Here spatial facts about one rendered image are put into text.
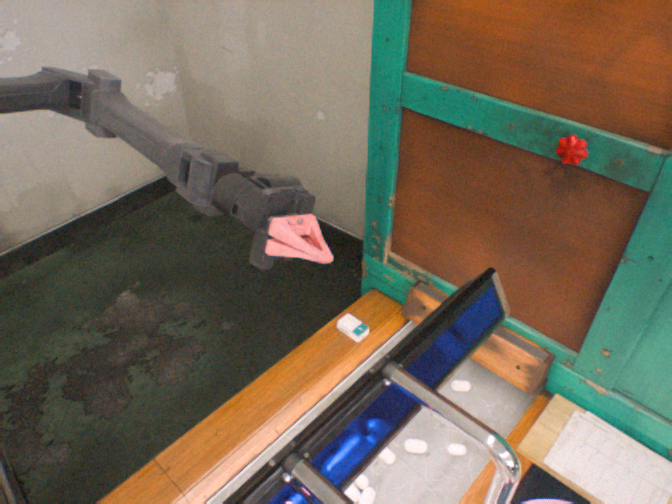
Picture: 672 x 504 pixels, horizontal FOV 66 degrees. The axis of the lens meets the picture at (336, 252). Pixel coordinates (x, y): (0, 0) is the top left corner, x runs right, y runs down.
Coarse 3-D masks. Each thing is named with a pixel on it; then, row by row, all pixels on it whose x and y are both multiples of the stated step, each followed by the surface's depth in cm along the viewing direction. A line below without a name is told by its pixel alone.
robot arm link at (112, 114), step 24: (96, 72) 93; (96, 96) 90; (120, 96) 92; (96, 120) 91; (120, 120) 85; (144, 120) 84; (144, 144) 80; (168, 144) 76; (192, 144) 76; (168, 168) 76; (192, 168) 72; (192, 192) 73
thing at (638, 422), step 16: (368, 256) 117; (368, 272) 120; (384, 272) 116; (368, 288) 123; (384, 288) 119; (400, 288) 115; (560, 368) 93; (544, 384) 102; (560, 384) 95; (576, 384) 93; (592, 384) 90; (576, 400) 95; (592, 400) 92; (608, 400) 89; (624, 400) 87; (608, 416) 91; (624, 416) 89; (640, 416) 86; (656, 416) 85; (624, 432) 90; (640, 432) 88; (656, 432) 86; (656, 448) 87
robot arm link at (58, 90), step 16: (0, 80) 83; (16, 80) 86; (32, 80) 88; (48, 80) 90; (64, 80) 92; (80, 80) 92; (0, 96) 81; (16, 96) 83; (32, 96) 86; (48, 96) 90; (64, 96) 93; (0, 112) 82; (16, 112) 85; (64, 112) 96; (80, 112) 97
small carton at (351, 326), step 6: (342, 318) 110; (348, 318) 110; (354, 318) 110; (342, 324) 108; (348, 324) 108; (354, 324) 108; (360, 324) 108; (342, 330) 109; (348, 330) 107; (354, 330) 107; (360, 330) 107; (366, 330) 107; (354, 336) 107; (360, 336) 106
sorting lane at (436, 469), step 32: (384, 352) 108; (448, 384) 102; (480, 384) 102; (512, 384) 102; (416, 416) 96; (480, 416) 96; (512, 416) 96; (384, 480) 87; (416, 480) 87; (448, 480) 87
